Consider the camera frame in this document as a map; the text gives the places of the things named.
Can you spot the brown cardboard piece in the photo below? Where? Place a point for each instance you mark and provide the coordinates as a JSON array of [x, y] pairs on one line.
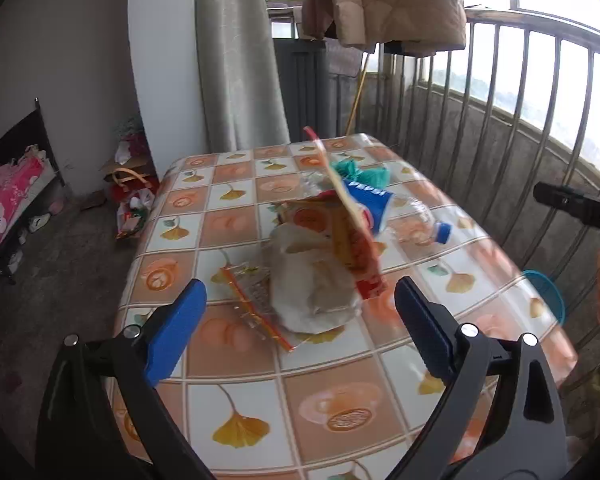
[[94, 202]]

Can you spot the white floral plastic bag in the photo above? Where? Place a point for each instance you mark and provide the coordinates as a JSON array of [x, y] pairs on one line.
[[130, 137]]

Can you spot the clear bottle with blue label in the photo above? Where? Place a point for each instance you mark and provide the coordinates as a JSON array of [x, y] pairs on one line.
[[370, 197]]

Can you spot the pink slipper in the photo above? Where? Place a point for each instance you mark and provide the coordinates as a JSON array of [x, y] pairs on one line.
[[56, 207]]

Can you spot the pink floral blanket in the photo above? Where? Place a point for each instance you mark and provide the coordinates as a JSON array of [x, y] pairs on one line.
[[5, 205]]

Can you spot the red and white plastic bag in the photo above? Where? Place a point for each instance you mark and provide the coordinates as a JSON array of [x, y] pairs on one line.
[[135, 215]]

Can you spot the bags by wall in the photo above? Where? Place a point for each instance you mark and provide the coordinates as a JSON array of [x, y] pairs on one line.
[[130, 180]]

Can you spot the clear wrapper with orange edge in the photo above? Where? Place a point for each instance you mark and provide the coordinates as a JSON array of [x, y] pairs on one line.
[[252, 305]]

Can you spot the green plastic bag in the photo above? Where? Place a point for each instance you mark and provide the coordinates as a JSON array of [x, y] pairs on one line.
[[375, 174]]

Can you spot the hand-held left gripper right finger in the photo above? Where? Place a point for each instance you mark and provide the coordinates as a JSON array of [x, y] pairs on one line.
[[422, 330]]

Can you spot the red and white snack bag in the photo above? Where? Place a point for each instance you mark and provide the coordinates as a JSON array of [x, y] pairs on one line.
[[352, 240]]

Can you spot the blue plastic basket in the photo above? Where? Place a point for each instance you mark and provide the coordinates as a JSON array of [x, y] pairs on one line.
[[545, 295]]

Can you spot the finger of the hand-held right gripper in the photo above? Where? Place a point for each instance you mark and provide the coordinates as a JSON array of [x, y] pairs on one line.
[[580, 207]]

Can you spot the dark bed frame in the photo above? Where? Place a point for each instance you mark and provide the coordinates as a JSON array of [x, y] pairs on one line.
[[22, 130]]

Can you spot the patterned tablecloth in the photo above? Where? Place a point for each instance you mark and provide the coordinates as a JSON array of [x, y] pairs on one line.
[[240, 370]]

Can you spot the grey curtain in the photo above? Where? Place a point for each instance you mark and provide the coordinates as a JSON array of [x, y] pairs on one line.
[[240, 60]]

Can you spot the beige padded jacket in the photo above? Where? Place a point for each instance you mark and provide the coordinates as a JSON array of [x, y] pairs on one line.
[[390, 0]]

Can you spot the yellow broom stick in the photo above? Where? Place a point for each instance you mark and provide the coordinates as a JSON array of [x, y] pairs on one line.
[[358, 92]]

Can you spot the dark grey cabinet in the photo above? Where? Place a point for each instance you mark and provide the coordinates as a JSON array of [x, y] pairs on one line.
[[305, 85]]

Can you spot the white slipper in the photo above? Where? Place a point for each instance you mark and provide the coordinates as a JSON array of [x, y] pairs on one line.
[[39, 222]]

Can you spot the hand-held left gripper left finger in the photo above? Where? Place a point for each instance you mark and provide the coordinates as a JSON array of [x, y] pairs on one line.
[[175, 330]]

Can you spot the metal balcony railing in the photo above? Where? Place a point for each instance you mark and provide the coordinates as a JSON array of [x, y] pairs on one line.
[[530, 17]]

